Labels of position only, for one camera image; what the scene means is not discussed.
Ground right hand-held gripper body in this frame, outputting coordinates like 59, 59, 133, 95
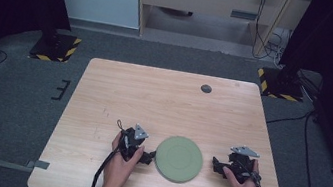
222, 143, 265, 187

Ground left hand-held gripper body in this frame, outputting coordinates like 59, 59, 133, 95
116, 121, 152, 165

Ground person's left hand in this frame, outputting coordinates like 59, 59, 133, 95
100, 130, 147, 187

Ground grey round table grommet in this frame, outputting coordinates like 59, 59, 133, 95
199, 83, 213, 95

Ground black stand base striped edge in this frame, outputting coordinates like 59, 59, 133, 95
253, 65, 308, 104
26, 29, 83, 66

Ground grey tape strip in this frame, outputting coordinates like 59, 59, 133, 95
24, 157, 51, 172

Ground grey desk label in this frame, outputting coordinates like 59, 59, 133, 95
229, 9, 259, 23

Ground black cord loop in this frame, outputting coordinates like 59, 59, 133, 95
115, 118, 126, 131

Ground long black floor cable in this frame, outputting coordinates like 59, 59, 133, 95
255, 103, 333, 187

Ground black power cable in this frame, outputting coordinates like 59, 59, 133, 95
248, 0, 293, 63

